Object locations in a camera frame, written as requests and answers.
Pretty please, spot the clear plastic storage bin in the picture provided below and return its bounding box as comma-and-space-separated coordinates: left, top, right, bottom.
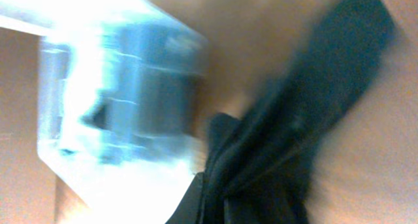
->
1, 0, 207, 223

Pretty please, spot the black garment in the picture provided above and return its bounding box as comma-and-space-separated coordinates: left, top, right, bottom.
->
197, 0, 396, 223

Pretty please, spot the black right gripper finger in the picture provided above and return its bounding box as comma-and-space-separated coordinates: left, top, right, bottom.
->
166, 172, 204, 224

